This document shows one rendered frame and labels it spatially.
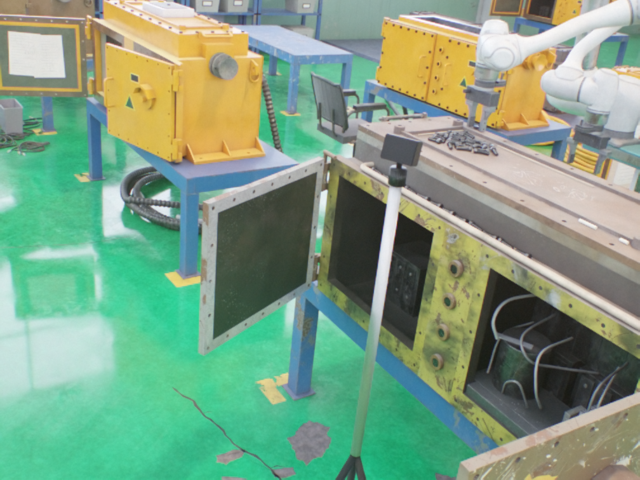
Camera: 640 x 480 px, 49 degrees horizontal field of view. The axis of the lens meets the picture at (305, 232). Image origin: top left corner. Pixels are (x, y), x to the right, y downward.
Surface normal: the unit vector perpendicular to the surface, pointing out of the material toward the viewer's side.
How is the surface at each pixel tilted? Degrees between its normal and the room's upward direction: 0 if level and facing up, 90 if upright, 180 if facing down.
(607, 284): 90
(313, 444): 0
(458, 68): 90
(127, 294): 0
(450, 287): 90
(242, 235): 90
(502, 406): 0
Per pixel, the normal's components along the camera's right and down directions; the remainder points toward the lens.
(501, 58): -0.22, 0.44
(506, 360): -0.82, 0.18
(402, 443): 0.09, -0.90
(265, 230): 0.82, 0.30
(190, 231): 0.54, 0.40
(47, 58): 0.25, 0.43
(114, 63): -0.68, 0.25
